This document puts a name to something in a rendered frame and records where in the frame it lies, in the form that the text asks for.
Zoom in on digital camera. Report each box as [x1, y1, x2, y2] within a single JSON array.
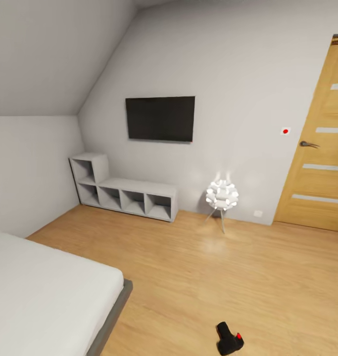
[[217, 321, 244, 356]]

